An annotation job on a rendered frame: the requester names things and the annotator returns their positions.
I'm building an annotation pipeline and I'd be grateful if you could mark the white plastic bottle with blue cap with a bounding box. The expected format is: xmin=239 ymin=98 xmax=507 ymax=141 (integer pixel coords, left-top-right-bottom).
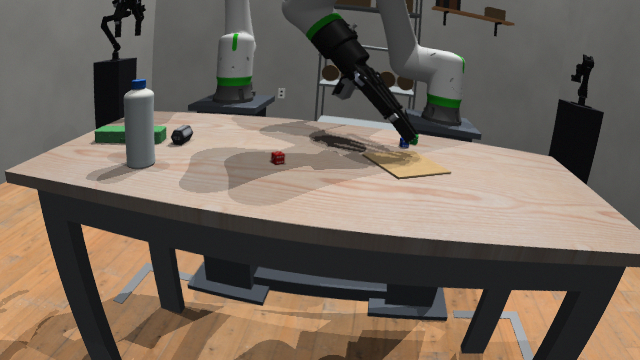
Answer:
xmin=124 ymin=79 xmax=156 ymax=169

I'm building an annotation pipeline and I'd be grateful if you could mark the tan square mat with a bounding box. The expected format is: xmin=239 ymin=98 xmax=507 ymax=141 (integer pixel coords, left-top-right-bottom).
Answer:
xmin=362 ymin=151 xmax=451 ymax=179

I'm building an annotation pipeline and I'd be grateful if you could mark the red die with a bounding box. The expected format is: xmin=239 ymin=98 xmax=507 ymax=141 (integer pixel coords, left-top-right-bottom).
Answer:
xmin=271 ymin=151 xmax=285 ymax=165

